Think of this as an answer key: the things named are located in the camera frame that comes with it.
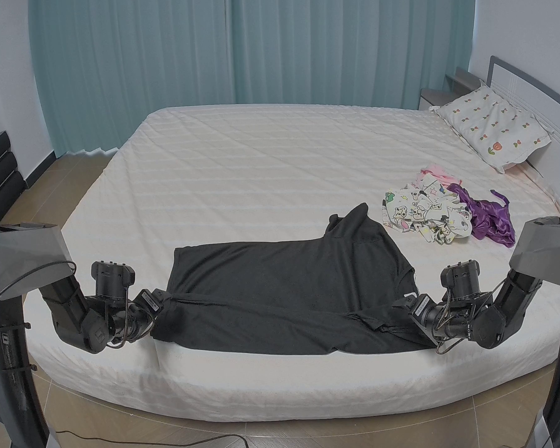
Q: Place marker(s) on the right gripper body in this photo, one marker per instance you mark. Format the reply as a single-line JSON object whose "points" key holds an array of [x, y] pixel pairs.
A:
{"points": [[421, 311]]}

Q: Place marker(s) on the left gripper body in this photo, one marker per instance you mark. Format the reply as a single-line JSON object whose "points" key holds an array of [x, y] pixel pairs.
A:
{"points": [[150, 302]]}

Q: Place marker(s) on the black T-shirt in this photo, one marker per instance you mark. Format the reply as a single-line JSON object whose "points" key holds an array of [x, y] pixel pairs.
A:
{"points": [[284, 297]]}

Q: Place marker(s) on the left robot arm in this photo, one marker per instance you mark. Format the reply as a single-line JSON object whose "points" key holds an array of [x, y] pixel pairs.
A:
{"points": [[70, 306]]}

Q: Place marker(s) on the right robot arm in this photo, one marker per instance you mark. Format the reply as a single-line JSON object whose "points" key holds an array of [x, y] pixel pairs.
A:
{"points": [[518, 297]]}

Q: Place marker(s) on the white printed pyjama garment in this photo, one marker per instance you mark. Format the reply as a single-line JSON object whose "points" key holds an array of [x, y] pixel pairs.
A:
{"points": [[424, 213]]}

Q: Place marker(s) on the purple garment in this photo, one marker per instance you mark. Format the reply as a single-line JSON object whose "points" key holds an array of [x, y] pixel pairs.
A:
{"points": [[492, 222]]}

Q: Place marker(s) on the pink garment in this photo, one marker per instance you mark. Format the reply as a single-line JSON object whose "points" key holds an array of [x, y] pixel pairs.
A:
{"points": [[436, 173]]}

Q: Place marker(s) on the bed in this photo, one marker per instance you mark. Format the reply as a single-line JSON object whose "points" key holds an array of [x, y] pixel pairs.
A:
{"points": [[261, 166]]}

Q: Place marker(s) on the white printed pillow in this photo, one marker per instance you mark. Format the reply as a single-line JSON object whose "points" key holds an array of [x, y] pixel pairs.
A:
{"points": [[492, 124]]}

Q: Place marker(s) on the grey bedside table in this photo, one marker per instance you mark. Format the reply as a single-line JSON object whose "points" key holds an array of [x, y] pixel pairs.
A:
{"points": [[434, 98]]}

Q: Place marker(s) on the blue-green curtain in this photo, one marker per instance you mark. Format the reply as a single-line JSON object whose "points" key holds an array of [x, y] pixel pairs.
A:
{"points": [[354, 35], [130, 54]]}

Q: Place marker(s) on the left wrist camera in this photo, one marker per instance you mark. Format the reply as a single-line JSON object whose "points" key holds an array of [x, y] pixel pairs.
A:
{"points": [[114, 278]]}

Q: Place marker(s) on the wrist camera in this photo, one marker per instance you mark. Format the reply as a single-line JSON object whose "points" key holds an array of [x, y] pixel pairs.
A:
{"points": [[114, 278], [462, 278]]}

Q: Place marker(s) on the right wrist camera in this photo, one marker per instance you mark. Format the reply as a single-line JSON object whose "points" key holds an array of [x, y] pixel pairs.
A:
{"points": [[462, 278]]}

